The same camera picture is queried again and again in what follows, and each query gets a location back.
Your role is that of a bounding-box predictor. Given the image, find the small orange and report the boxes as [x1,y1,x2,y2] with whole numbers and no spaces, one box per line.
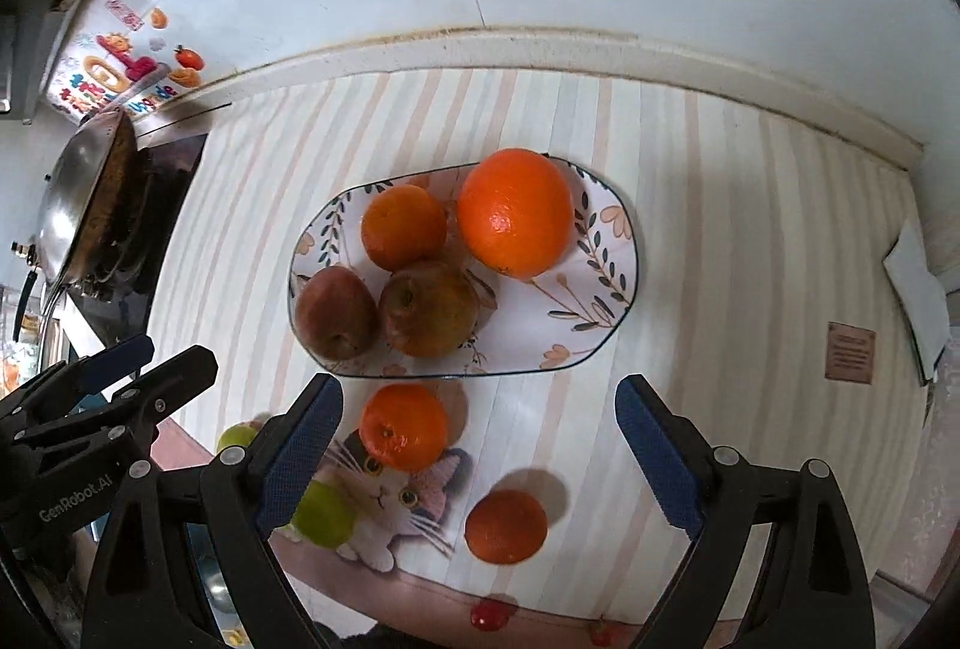
[358,382,449,472]
[361,184,449,273]
[464,489,549,564]

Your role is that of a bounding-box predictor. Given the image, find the grey range hood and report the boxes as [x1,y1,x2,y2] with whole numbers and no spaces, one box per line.
[0,0,85,126]

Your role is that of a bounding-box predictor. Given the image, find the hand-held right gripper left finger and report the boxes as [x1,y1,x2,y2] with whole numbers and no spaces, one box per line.
[81,373,346,649]

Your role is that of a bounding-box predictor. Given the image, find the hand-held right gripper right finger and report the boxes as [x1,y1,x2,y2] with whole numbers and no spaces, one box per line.
[615,373,878,649]

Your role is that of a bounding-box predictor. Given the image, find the white folded paper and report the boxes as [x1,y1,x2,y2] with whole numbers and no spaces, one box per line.
[883,220,953,387]

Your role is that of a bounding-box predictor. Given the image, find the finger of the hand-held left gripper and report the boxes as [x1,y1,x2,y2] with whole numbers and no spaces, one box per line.
[0,334,156,431]
[15,345,220,466]

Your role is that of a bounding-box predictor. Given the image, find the brown label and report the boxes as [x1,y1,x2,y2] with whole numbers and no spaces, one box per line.
[825,321,877,385]

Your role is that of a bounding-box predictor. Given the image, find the floral oval plate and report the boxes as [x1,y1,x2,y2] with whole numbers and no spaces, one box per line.
[289,155,642,381]

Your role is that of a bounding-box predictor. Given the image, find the striped cat print tablecloth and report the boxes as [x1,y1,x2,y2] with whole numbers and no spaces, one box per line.
[146,65,932,629]

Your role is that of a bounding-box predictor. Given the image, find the dark red apple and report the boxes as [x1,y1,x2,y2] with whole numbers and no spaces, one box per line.
[294,266,378,361]

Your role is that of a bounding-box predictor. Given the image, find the red green apple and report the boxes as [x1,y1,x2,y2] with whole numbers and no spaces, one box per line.
[379,260,481,359]

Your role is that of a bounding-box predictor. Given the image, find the large orange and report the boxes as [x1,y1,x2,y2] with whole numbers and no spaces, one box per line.
[456,148,575,279]

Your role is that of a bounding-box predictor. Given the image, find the steel wok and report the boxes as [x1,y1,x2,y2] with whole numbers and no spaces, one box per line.
[11,109,143,344]

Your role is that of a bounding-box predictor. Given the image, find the colourful wall stickers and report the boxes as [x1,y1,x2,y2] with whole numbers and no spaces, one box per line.
[45,0,207,121]

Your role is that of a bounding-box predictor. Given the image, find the black gas stove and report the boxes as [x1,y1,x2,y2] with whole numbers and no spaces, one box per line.
[45,131,211,314]

